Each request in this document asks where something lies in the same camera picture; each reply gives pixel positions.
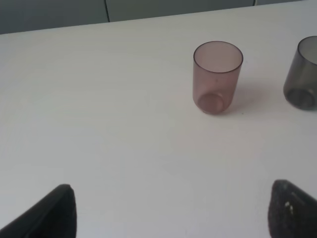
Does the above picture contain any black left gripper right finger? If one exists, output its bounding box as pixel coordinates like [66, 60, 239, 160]
[267, 179, 317, 238]

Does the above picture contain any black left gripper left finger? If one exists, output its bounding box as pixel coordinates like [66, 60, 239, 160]
[0, 184, 77, 238]

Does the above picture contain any translucent pink plastic cup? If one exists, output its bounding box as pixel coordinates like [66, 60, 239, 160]
[193, 41, 244, 115]

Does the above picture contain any translucent grey plastic cup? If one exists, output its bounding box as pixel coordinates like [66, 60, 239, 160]
[283, 36, 317, 110]

